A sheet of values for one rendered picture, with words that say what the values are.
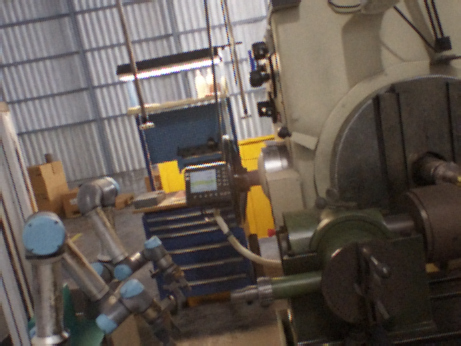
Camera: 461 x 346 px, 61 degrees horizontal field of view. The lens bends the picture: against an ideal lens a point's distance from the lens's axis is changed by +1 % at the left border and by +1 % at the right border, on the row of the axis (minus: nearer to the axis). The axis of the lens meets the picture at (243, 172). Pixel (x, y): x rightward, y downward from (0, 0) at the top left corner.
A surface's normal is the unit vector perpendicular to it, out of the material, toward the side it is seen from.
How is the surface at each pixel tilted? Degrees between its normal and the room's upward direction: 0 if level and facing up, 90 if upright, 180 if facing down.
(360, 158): 90
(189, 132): 90
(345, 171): 90
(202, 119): 90
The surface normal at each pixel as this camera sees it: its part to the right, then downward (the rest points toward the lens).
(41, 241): 0.47, -0.07
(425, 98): 0.00, 0.17
